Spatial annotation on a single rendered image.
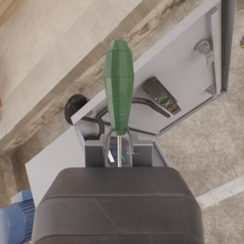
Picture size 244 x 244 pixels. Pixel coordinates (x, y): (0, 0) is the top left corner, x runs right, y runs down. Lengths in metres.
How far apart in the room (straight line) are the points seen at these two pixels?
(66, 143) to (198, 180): 1.28
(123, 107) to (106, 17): 1.82
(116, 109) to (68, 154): 0.30
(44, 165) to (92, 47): 1.48
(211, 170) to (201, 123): 0.37
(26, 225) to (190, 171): 1.17
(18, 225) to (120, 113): 1.02
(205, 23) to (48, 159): 0.47
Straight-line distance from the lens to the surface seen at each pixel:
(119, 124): 0.16
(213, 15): 0.42
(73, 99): 1.95
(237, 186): 1.33
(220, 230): 1.66
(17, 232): 1.13
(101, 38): 1.84
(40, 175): 0.51
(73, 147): 0.42
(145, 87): 0.44
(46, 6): 2.74
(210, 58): 0.48
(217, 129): 1.56
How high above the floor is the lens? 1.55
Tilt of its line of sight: 60 degrees down
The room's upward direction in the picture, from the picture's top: 74 degrees counter-clockwise
